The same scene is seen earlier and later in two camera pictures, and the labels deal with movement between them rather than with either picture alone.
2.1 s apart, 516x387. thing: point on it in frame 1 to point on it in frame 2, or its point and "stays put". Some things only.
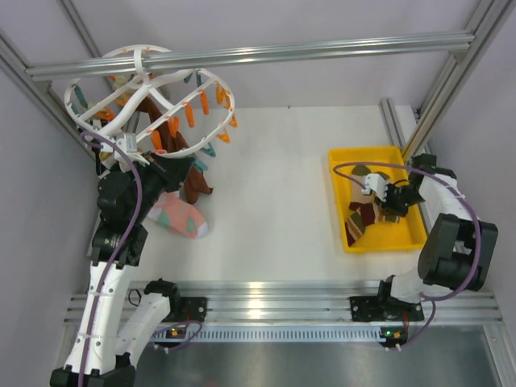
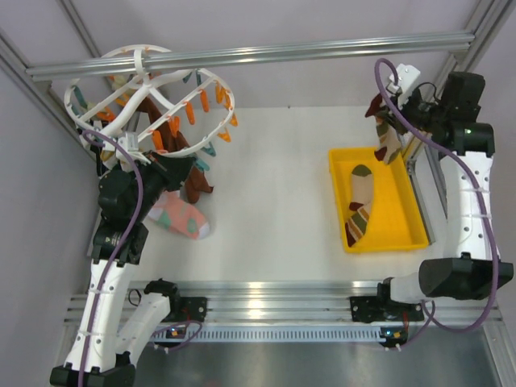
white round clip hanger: (168, 115) stays put
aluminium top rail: (280, 55) stays put
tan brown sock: (356, 195) to (389, 139)
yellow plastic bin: (410, 232) stays put
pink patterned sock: (172, 210) stays put
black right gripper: (403, 211) to (395, 122)
